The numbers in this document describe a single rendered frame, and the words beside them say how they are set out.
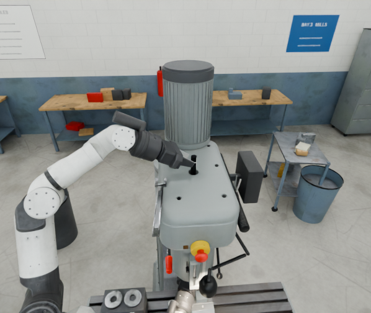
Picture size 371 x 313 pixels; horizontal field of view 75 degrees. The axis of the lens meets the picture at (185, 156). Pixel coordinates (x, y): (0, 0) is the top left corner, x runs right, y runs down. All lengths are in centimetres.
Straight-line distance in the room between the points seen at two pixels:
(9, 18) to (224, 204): 519
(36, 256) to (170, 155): 44
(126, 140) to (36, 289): 44
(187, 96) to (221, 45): 418
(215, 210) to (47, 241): 46
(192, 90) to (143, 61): 414
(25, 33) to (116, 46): 156
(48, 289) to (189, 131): 67
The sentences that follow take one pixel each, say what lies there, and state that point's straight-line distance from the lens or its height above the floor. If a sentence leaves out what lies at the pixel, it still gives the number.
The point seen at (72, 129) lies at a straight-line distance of 536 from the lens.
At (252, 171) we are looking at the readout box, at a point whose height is 172.
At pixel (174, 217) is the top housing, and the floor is 188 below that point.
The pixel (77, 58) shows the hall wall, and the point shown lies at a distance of 524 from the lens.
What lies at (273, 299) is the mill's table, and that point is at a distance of 177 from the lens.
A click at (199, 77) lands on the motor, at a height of 219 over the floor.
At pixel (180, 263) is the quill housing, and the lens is 112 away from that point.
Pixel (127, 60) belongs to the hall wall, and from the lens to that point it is 504.
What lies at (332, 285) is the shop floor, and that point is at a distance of 313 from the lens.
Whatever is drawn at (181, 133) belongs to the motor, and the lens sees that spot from 97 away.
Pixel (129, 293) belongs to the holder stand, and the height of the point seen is 110.
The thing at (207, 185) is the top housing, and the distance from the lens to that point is 82.
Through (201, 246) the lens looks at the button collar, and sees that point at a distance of 78.
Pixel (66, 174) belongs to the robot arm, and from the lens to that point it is 71.
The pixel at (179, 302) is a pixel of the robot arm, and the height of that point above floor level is 128.
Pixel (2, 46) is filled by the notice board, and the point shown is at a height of 174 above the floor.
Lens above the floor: 241
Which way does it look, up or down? 33 degrees down
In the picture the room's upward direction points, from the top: straight up
